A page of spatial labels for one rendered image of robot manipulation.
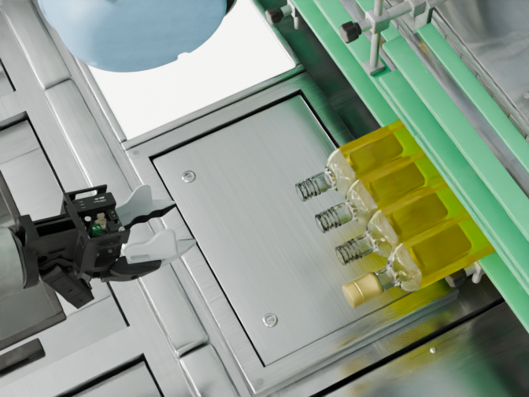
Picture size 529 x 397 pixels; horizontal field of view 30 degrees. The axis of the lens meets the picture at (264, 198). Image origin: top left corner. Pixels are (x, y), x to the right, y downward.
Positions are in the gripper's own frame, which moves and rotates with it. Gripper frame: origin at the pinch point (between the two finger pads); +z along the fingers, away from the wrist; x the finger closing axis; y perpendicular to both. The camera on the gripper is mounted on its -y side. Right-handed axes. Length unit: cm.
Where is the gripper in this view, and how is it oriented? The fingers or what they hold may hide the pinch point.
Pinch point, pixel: (175, 228)
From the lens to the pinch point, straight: 120.3
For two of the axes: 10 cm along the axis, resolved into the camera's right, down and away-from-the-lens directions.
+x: -4.6, -7.5, 4.8
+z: 8.5, -2.1, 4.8
